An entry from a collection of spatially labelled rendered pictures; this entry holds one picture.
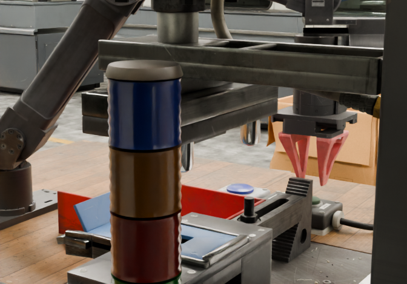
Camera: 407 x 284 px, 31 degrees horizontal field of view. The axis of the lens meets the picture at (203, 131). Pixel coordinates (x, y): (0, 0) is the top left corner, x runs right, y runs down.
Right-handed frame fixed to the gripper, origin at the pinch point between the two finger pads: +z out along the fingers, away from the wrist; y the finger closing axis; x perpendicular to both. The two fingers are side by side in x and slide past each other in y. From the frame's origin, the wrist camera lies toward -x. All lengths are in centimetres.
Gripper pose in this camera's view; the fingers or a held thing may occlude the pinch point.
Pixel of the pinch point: (312, 177)
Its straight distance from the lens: 102.4
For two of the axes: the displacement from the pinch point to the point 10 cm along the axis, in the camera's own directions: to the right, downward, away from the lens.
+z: 0.0, 9.8, 2.0
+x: -5.4, 1.7, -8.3
